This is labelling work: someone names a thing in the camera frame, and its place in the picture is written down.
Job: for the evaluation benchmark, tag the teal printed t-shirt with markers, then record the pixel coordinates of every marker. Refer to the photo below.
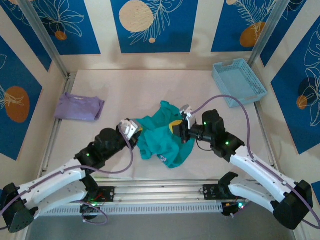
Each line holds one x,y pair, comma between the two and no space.
160,142

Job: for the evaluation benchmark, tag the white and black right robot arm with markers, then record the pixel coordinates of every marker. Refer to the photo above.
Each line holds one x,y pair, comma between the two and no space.
260,172

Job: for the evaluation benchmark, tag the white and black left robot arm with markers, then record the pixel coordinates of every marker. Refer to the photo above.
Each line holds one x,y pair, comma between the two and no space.
50,185

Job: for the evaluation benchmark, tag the folded purple t-shirt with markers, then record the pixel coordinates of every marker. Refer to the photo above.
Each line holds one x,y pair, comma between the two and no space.
75,107

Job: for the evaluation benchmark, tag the white marble-pattern table cover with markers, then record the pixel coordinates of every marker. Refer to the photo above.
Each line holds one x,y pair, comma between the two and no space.
155,85

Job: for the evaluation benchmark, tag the light blue perforated plastic basket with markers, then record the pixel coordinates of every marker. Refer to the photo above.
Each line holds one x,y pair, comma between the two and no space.
240,82

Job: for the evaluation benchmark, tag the black controller board with LEDs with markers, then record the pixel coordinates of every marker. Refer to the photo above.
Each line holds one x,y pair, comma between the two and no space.
87,208
232,208

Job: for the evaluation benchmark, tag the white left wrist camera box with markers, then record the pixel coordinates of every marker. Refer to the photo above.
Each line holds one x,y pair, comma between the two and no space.
127,128

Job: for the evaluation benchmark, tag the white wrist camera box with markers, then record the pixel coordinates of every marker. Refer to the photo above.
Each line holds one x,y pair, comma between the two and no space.
188,115
127,128

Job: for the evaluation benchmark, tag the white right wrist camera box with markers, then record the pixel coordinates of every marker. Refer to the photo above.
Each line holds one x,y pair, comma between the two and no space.
188,115

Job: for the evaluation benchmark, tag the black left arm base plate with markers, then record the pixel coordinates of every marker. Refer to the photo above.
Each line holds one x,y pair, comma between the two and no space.
106,193

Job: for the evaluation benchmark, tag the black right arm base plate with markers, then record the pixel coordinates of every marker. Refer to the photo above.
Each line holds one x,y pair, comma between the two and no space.
211,192

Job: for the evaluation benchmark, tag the aluminium rail frame beam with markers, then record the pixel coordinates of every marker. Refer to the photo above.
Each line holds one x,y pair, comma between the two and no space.
160,190

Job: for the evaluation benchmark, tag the aluminium corner post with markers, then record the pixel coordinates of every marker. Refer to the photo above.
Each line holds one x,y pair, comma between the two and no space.
45,37
267,32

